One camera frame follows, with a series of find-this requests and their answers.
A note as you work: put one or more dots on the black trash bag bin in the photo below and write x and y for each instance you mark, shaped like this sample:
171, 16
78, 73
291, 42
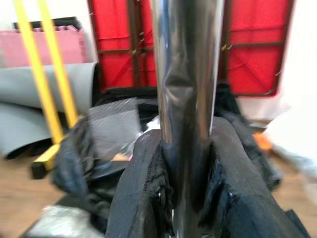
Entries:
81, 173

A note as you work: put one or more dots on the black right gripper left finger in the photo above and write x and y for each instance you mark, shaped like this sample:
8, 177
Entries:
138, 193

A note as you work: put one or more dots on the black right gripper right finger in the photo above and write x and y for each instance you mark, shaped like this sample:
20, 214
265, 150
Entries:
242, 198

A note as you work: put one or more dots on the chrome pole broom white sleeve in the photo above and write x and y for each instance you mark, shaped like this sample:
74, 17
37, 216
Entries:
188, 74

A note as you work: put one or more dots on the pink foam mat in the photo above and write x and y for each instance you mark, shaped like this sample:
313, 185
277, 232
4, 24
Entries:
74, 47

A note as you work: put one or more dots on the yellow metal tube frame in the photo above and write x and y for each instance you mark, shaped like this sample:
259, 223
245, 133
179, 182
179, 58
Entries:
52, 104

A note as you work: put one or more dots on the white plastic bag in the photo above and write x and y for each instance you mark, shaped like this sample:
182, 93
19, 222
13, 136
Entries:
294, 143

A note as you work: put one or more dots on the grey rolled mat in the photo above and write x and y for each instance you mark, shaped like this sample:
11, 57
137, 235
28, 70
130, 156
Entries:
22, 99

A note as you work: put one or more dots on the red folding table black frame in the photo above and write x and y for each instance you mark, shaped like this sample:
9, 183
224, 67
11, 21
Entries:
250, 62

